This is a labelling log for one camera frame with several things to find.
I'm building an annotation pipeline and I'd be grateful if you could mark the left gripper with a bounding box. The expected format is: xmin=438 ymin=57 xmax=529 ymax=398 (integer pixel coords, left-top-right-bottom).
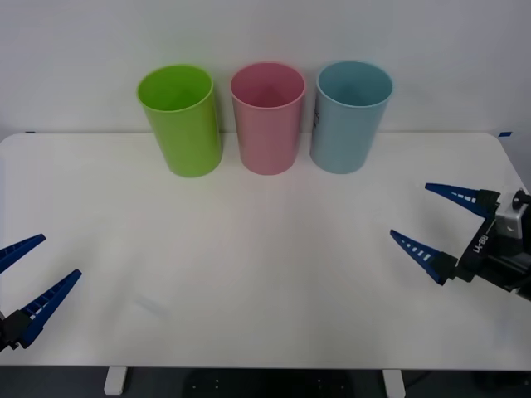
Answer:
xmin=0 ymin=233 xmax=83 ymax=354

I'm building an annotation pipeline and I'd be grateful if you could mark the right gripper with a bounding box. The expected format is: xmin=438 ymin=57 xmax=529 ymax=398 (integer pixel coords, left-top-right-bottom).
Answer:
xmin=389 ymin=182 xmax=531 ymax=294

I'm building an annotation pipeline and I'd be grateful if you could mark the pale blue plastic bin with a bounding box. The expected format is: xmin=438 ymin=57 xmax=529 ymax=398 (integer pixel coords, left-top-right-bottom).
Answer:
xmin=309 ymin=60 xmax=394 ymax=175

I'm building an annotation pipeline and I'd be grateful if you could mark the white table leg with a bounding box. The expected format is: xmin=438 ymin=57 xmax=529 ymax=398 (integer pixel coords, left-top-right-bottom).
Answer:
xmin=103 ymin=366 xmax=126 ymax=396
xmin=382 ymin=369 xmax=406 ymax=398

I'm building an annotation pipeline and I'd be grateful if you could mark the pink plastic bin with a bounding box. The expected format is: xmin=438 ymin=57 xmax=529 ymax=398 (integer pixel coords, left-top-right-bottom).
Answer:
xmin=230 ymin=61 xmax=307 ymax=177

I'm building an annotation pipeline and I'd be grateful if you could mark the green plastic bin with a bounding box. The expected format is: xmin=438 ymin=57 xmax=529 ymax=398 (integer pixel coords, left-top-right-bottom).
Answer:
xmin=136 ymin=63 xmax=225 ymax=179

